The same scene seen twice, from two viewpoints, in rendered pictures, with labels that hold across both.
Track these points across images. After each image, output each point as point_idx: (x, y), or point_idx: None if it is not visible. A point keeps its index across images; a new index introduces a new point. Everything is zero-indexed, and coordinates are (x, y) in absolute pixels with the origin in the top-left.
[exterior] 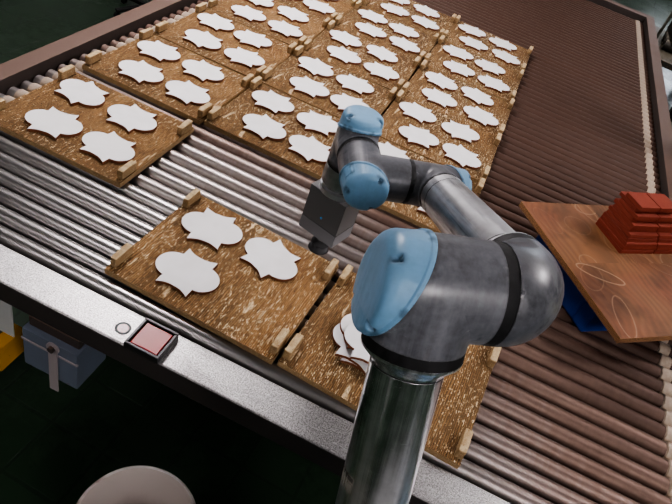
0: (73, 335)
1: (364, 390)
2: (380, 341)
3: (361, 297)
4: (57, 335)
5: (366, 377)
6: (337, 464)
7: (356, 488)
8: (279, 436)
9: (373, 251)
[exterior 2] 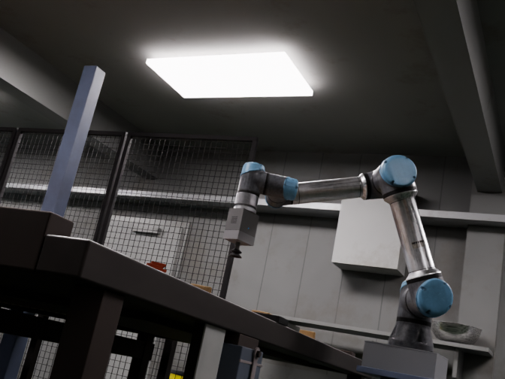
0: (258, 335)
1: (409, 209)
2: (412, 185)
3: (401, 176)
4: (250, 344)
5: (407, 205)
6: (324, 351)
7: (425, 241)
8: (312, 349)
9: (392, 164)
